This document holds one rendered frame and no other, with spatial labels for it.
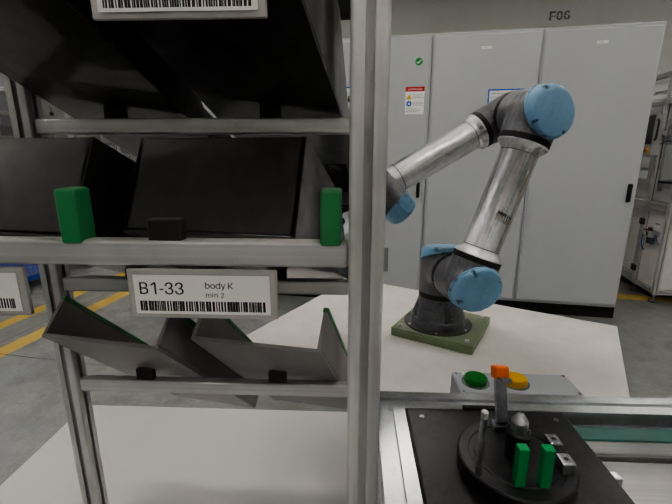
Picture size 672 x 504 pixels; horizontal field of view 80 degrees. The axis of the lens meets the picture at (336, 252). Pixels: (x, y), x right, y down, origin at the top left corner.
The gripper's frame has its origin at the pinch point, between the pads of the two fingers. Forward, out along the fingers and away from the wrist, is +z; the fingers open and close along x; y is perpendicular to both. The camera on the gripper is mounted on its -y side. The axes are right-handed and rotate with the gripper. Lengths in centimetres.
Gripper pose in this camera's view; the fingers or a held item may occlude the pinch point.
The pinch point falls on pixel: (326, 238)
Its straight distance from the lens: 63.1
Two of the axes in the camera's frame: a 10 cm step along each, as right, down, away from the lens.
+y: 0.7, 7.9, 6.1
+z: -2.1, 6.1, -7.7
